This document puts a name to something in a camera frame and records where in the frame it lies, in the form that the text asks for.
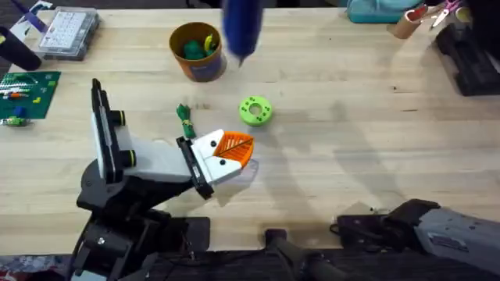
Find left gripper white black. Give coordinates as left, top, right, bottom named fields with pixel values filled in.
left=110, top=110, right=255, bottom=201

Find green vegetable toy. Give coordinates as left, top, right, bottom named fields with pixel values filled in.
left=175, top=102, right=198, bottom=140

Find blue electric screwdriver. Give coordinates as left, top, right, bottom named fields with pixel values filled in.
left=220, top=0, right=265, bottom=68

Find green disc with holes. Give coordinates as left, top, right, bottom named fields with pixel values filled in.
left=237, top=95, right=274, bottom=128

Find orange tub with toys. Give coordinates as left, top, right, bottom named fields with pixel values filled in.
left=168, top=21, right=229, bottom=84

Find left wrist black upright plate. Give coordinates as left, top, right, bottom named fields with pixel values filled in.
left=91, top=77, right=123, bottom=185

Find green board with toy blocks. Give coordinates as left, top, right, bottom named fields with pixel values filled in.
left=0, top=70, right=63, bottom=127

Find clear plastic parts box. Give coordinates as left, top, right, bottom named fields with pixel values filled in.
left=37, top=5, right=101, bottom=62

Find teal box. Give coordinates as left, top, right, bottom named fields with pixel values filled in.
left=345, top=0, right=427, bottom=25

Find brown cardboard tube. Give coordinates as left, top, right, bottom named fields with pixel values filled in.
left=386, top=5, right=435, bottom=41

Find black cylinder tool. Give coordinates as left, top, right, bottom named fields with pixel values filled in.
left=0, top=25, right=43, bottom=73

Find white box with purple strip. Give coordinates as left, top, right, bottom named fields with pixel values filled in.
left=8, top=0, right=54, bottom=40

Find black tool case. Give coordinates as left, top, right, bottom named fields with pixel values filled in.
left=434, top=22, right=500, bottom=98

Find black rail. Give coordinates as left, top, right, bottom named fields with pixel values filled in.
left=66, top=247, right=500, bottom=281

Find pink handled scissors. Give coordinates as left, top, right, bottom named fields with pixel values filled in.
left=428, top=0, right=464, bottom=31

